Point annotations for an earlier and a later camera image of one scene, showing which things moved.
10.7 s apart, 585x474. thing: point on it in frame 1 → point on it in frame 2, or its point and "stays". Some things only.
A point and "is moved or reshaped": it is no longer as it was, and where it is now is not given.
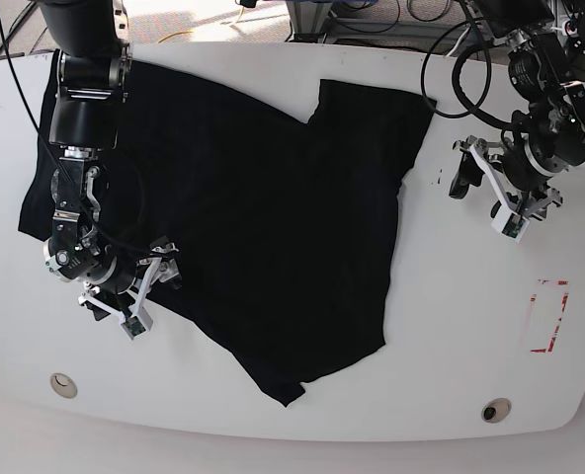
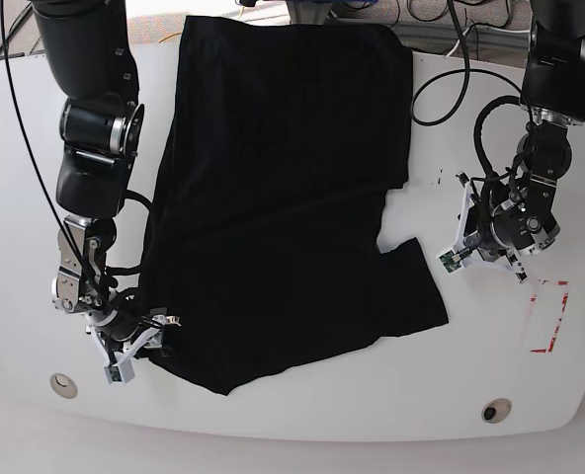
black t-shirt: [283, 228] is moved or reshaped
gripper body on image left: [125, 293] → [124, 329]
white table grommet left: [63, 385] stays
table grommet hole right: [496, 410] stays
